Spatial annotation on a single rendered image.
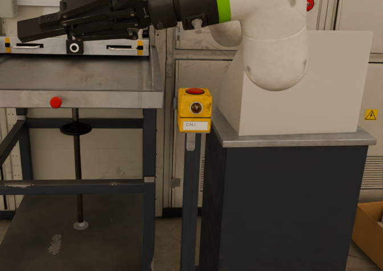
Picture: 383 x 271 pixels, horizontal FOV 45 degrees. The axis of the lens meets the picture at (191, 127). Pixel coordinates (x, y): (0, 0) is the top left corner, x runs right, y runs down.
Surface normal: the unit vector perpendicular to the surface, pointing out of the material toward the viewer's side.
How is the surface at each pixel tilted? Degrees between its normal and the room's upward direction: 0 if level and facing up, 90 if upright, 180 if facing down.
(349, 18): 90
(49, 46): 90
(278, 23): 110
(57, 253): 0
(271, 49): 105
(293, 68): 94
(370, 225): 75
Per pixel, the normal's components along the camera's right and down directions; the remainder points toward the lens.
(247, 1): -0.01, 0.68
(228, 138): 0.04, -0.94
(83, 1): -0.33, -0.32
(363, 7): 0.10, 0.35
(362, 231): -0.94, -0.17
